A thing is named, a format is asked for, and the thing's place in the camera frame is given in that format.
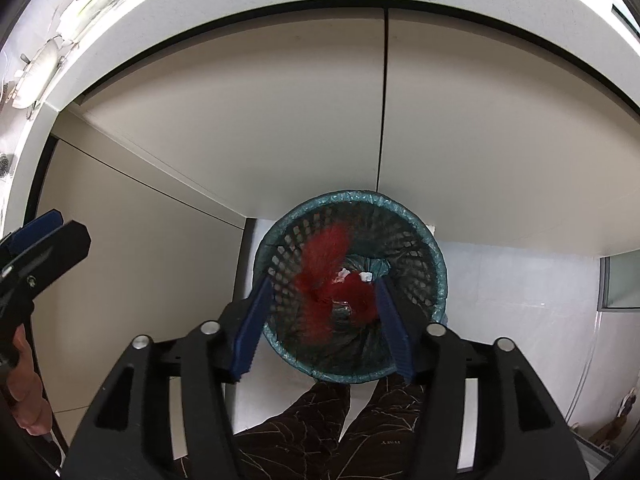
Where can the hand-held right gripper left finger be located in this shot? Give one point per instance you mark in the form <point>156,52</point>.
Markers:
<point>250,330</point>

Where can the glass container green lid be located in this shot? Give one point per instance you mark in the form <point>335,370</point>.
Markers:
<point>95,4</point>

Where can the dark patterned trouser legs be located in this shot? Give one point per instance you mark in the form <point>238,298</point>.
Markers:
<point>295,435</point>

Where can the white pot with lid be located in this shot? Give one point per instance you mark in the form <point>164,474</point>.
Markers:
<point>40,65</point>

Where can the red plastic bag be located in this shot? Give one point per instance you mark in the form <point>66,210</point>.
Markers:
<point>320,270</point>

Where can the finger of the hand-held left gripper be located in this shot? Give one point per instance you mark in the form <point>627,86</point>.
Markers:
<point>60,247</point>
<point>42,225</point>

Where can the person's right leg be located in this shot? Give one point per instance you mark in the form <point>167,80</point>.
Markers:
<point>380,425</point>

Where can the black mesh waste basket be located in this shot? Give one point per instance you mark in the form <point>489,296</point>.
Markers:
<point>400,260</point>

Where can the white paper scrap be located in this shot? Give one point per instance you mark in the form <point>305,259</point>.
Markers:
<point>343,274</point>
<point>366,276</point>

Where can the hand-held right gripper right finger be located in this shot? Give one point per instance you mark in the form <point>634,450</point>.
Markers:
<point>395,330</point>

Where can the grey framed glass door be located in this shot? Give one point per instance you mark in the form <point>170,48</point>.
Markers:
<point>622,280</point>

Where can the beige cabinet door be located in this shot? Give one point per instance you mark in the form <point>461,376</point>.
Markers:
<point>260,125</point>
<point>500,135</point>
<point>140,270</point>

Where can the person's left hand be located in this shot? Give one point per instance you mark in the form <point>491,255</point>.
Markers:
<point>27,395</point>

